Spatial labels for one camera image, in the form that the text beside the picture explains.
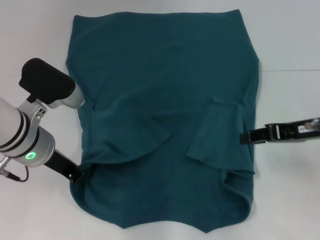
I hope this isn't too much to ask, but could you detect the silver plug at left wrist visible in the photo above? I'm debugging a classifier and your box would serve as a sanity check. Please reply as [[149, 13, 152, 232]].
[[0, 156, 10, 174]]

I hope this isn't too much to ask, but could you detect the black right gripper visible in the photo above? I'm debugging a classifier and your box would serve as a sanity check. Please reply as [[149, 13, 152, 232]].
[[239, 116, 320, 146]]

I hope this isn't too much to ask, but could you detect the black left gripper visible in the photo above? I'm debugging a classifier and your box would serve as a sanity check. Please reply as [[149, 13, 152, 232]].
[[43, 147, 85, 186]]

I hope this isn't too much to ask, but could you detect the teal blue shirt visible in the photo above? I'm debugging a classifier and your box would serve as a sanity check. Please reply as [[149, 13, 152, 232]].
[[65, 9, 262, 226]]

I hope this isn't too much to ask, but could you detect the dark cable with red sleeve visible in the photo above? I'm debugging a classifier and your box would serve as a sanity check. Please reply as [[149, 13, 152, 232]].
[[1, 165, 29, 182]]

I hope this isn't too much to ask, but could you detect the silver elbow plug grey cable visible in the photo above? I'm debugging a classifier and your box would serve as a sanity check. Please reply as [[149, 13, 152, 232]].
[[305, 116, 320, 131]]

